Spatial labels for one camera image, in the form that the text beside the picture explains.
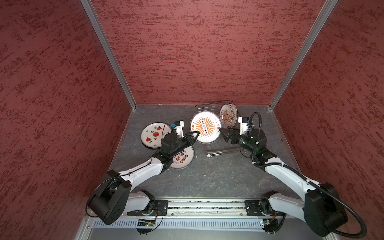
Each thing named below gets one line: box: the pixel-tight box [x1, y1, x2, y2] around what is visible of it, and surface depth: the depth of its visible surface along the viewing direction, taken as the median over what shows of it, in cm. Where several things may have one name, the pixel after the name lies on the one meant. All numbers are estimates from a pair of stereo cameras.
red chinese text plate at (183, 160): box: [170, 145, 195, 170], surface depth 92 cm
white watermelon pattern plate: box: [141, 122, 173, 150], surface depth 102 cm
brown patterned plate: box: [190, 111, 222, 144], surface depth 80 cm
